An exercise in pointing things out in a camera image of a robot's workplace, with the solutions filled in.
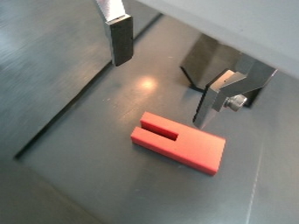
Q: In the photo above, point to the black curved stand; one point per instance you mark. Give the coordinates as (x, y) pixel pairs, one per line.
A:
(209, 59)

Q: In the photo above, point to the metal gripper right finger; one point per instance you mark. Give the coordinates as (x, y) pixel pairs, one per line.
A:
(226, 90)

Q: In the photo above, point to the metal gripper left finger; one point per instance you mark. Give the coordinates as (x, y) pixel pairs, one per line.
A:
(119, 26)

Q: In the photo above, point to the red double-square block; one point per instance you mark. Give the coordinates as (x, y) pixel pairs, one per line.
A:
(187, 145)

